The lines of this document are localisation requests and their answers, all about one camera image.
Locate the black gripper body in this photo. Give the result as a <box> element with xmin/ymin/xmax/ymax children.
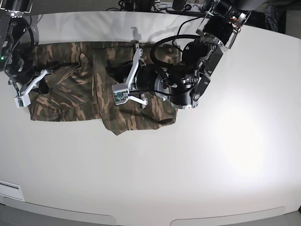
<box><xmin>134</xmin><ymin>65</ymin><xmax>165</xmax><ymax>95</ymax></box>

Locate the camouflage T-shirt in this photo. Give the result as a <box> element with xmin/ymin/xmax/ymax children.
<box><xmin>28</xmin><ymin>42</ymin><xmax>177</xmax><ymax>135</ymax></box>

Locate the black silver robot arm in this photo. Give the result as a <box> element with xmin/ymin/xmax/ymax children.
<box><xmin>106</xmin><ymin>0</ymin><xmax>251</xmax><ymax>109</ymax></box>
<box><xmin>0</xmin><ymin>0</ymin><xmax>41</xmax><ymax>96</ymax></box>

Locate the white label plate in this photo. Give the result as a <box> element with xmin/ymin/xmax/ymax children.
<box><xmin>0</xmin><ymin>180</ymin><xmax>25</xmax><ymax>202</ymax></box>

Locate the background cables and equipment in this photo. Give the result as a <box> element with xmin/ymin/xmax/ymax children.
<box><xmin>105</xmin><ymin>0</ymin><xmax>212</xmax><ymax>17</ymax></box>

